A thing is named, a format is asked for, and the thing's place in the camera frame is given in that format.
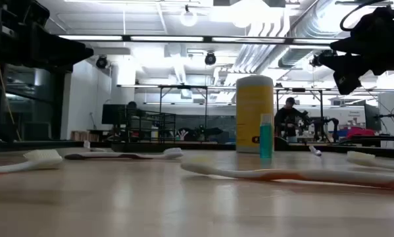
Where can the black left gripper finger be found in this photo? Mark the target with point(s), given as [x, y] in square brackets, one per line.
[65, 49]

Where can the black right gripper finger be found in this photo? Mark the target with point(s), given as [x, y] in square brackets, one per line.
[348, 75]

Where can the teal mouthwash bottle white cap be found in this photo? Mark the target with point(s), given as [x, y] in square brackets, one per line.
[266, 141]

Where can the orange toothbrush white bristles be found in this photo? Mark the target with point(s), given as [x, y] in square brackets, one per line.
[42, 158]

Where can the black background robot arm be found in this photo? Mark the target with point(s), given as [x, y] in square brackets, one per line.
[333, 123]

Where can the black ceiling spotlight cluster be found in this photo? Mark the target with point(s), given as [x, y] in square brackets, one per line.
[316, 61]

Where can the black computer monitor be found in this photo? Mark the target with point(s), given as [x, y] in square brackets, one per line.
[112, 114]
[371, 116]

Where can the red cloth object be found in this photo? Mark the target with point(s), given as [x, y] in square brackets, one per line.
[359, 133]

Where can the person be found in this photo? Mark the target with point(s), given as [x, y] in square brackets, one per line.
[287, 118]
[132, 106]

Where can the orange toothbrush cream bristles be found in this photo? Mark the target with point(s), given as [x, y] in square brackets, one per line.
[361, 159]

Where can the wooden boxes stack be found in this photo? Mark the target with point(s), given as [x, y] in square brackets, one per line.
[85, 136]

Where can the yellow wipes canister white lid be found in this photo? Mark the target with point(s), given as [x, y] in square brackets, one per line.
[254, 112]

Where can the long LED light bar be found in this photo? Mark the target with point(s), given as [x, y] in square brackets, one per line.
[167, 38]

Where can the orange toothbrush yellow bristles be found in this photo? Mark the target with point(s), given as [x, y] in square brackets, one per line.
[282, 174]

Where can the round pendant lamp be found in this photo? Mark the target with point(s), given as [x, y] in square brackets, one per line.
[188, 18]

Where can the black background rig frame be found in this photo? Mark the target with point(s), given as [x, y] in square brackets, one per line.
[298, 89]
[183, 87]

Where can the black aluminium table frame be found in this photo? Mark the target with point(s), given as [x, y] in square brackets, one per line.
[210, 147]

